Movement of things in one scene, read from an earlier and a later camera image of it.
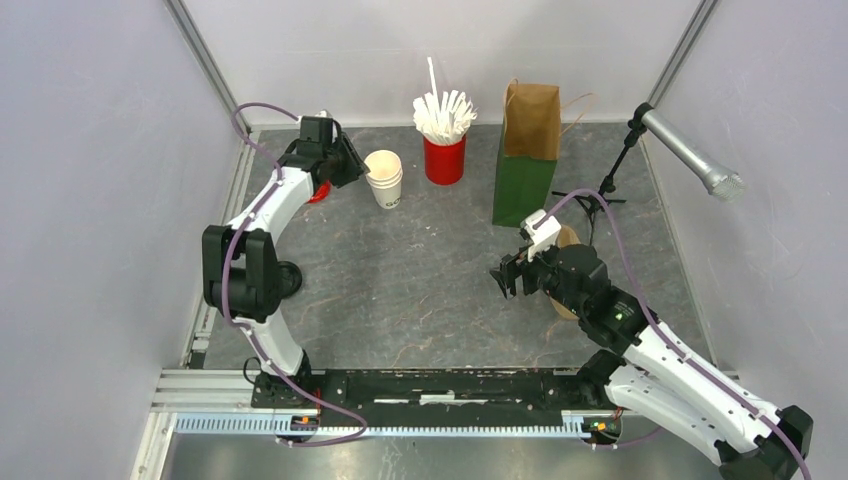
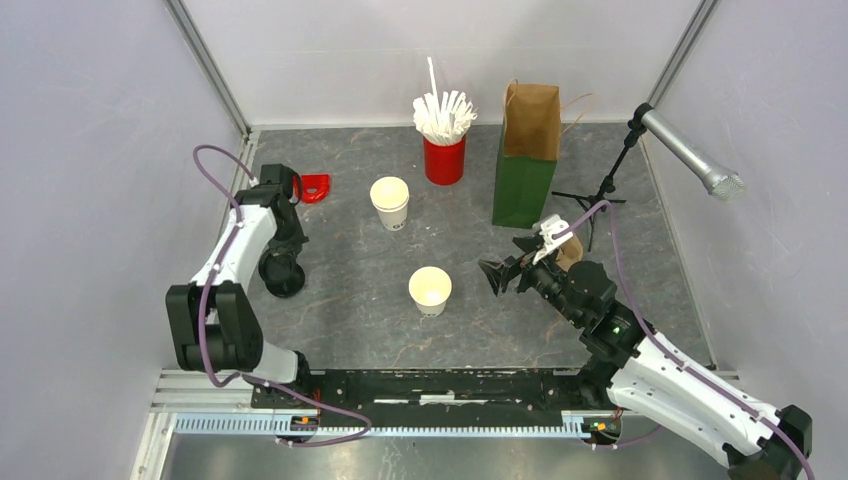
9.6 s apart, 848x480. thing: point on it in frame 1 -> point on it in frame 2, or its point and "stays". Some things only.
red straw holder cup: (445, 164) stays
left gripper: (355, 165) -> (283, 249)
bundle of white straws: (443, 121) stays
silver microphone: (719, 181) stays
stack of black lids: (290, 278) stays
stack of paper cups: (385, 178) -> (390, 196)
